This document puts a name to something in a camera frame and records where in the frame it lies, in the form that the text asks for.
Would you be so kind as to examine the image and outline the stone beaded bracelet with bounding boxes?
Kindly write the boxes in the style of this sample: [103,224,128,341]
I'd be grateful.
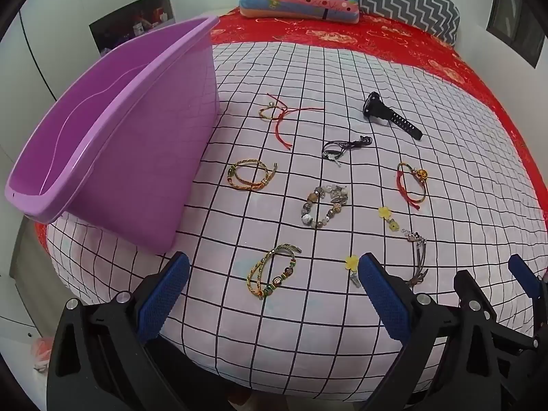
[300,184,349,228]

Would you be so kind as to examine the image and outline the white wardrobe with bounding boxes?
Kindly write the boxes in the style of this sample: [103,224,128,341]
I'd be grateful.
[0,0,176,343]

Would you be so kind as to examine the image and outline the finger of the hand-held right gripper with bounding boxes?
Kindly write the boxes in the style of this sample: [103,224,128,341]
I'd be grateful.
[453,269,499,335]
[507,253,548,326]

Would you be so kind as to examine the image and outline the brown cord bracelet silver charms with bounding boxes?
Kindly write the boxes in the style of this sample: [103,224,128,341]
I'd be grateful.
[401,229,429,288]

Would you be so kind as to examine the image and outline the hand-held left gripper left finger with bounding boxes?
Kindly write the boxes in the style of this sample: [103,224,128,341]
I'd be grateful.
[46,252,253,411]

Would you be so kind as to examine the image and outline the black cord bracelet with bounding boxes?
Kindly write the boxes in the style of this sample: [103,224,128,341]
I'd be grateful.
[321,135,372,167]

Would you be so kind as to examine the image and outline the purple plastic basin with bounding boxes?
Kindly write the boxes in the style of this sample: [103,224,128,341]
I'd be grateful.
[5,15,221,254]

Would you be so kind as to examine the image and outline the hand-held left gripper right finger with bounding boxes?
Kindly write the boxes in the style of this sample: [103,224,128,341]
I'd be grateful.
[359,252,472,411]

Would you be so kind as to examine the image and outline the double yellow flower charm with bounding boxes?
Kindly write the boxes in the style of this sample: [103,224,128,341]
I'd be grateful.
[377,206,400,233]

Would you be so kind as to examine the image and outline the green yellow braided beaded bracelet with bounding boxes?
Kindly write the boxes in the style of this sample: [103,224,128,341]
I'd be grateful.
[246,243,301,300]

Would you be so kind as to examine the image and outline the yellow flower hair clip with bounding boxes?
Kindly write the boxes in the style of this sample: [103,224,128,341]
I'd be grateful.
[345,254,362,288]

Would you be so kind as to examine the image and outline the red string bracelet with bell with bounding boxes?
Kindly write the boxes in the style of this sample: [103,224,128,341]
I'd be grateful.
[258,93,325,150]

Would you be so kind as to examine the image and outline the grey chevron pillow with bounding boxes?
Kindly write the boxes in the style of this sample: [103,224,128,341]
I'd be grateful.
[349,0,462,46]

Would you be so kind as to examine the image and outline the cluttered wardrobe niche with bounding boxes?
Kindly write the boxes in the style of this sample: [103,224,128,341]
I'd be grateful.
[89,0,176,54]

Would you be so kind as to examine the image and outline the red patterned bedsheet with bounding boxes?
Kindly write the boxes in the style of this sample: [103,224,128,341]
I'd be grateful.
[32,6,548,249]

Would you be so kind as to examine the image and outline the black digital watch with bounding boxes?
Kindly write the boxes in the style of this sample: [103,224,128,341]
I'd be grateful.
[363,91,424,141]

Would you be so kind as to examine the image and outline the red bracelet with gold charm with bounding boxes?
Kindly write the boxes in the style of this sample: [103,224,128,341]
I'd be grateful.
[396,161,430,210]

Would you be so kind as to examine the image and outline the dark window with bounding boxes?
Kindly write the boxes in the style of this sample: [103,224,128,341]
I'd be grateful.
[486,0,546,69]

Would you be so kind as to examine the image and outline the orange plastic bag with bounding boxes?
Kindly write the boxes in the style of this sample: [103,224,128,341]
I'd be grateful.
[31,336,54,371]

